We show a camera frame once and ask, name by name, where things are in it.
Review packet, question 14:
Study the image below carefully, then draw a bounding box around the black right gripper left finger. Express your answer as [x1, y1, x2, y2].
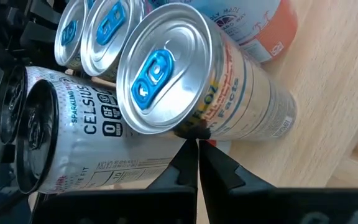
[147, 139, 198, 189]

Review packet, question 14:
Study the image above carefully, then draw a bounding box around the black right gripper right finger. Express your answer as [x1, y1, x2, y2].
[198, 139, 275, 224]

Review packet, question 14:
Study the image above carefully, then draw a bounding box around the black-top silver can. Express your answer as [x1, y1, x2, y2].
[15, 79, 231, 195]
[0, 65, 71, 146]

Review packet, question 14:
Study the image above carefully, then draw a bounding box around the silver blue energy drink can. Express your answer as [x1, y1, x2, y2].
[53, 0, 90, 70]
[81, 0, 147, 82]
[116, 2, 297, 142]

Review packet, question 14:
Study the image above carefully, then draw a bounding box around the pale pink soda can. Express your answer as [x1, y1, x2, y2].
[154, 0, 298, 64]

